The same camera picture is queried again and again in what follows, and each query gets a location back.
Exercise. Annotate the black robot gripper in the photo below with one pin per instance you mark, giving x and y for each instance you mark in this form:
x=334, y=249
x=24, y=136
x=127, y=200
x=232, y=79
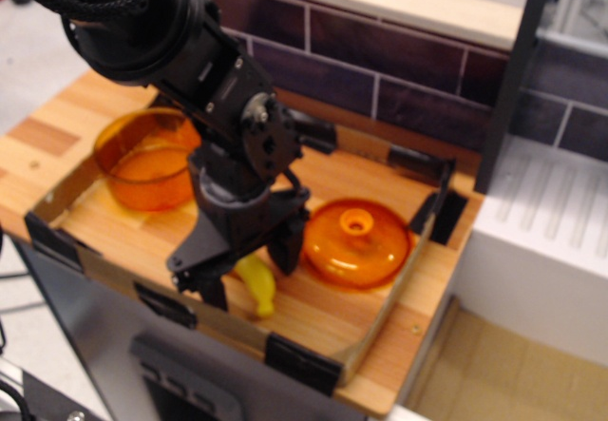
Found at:
x=228, y=229

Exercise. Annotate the yellow plastic banana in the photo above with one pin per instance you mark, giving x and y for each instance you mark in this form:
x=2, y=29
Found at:
x=260, y=283

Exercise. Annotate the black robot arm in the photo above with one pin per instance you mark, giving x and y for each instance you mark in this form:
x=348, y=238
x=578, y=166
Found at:
x=248, y=137

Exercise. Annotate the orange transparent pot lid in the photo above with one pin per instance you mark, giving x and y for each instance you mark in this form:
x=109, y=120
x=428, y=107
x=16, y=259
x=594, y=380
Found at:
x=356, y=244

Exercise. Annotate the orange transparent pot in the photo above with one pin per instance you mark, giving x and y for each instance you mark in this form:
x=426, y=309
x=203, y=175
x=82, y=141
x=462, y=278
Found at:
x=144, y=158

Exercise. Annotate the cardboard fence with black tape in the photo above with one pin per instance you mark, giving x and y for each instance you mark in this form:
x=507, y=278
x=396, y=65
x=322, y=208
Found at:
x=363, y=347

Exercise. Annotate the grey toy oven panel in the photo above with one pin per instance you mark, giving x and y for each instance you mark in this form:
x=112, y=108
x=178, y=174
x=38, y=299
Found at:
x=177, y=391

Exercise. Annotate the white toy sink drainboard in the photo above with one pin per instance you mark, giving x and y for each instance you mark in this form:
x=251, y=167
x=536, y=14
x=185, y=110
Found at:
x=536, y=261

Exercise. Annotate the dark grey cabinet post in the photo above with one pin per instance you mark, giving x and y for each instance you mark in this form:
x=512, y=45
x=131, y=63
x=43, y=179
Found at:
x=508, y=93

